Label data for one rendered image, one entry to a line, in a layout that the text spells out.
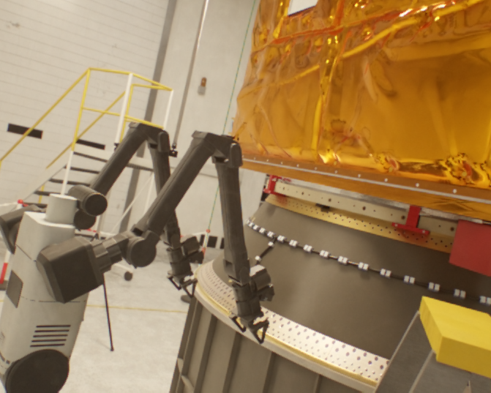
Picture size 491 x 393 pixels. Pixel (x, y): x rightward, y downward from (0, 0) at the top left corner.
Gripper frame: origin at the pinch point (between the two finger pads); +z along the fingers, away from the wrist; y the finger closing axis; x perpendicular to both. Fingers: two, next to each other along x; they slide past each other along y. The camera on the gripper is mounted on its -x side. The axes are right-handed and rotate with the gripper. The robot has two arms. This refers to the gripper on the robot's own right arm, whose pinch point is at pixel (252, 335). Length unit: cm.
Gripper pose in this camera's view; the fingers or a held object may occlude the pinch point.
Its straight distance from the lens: 177.3
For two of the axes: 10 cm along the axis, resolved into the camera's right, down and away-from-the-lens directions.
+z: 1.9, 9.2, 3.3
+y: -5.9, -1.6, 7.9
